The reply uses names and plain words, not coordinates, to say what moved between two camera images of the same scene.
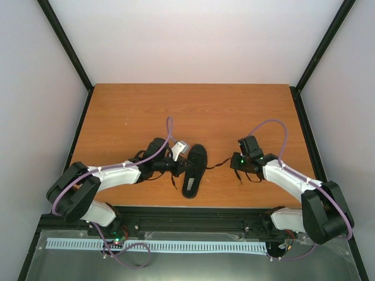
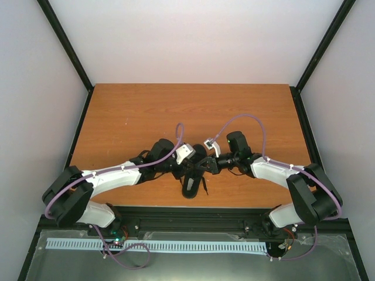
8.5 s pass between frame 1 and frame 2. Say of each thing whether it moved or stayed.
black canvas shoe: stayed
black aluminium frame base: stayed
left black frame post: stayed
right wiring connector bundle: stayed
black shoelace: moved
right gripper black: moved
